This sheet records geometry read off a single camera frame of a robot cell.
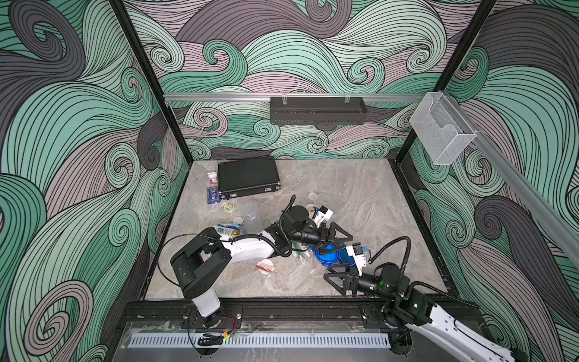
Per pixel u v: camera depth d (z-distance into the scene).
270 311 0.76
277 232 0.66
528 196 0.57
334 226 0.66
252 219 0.99
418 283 0.62
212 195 1.04
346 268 0.72
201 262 0.47
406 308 0.57
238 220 0.95
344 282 0.63
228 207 1.01
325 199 1.04
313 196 1.03
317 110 0.96
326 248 0.71
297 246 0.67
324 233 0.66
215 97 1.92
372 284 0.63
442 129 0.79
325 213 0.73
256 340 0.70
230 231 0.89
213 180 1.09
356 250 0.66
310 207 1.03
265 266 0.84
